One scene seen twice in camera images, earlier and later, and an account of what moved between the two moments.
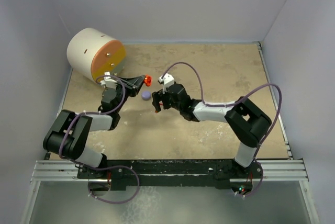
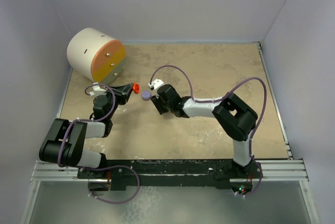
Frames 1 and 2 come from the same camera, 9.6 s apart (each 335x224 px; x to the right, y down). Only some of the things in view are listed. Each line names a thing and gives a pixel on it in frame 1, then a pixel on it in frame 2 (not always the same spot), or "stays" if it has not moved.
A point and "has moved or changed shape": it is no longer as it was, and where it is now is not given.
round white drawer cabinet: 92,53 stays
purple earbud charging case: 146,95 stays
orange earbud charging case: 147,80 has moved or changed shape
